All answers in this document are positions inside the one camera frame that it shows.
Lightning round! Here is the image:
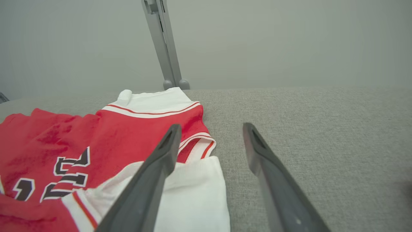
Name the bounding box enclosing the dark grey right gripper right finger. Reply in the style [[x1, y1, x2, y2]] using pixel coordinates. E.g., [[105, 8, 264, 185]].
[[242, 122, 331, 232]]

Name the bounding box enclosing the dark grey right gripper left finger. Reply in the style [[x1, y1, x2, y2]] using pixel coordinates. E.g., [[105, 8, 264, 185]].
[[95, 124, 182, 232]]

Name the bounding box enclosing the red and white jersey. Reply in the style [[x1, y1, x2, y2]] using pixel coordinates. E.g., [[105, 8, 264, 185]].
[[0, 87, 231, 232]]

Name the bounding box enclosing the aluminium frame post, orange clip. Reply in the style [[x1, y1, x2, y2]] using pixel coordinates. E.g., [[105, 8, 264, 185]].
[[141, 0, 191, 90]]

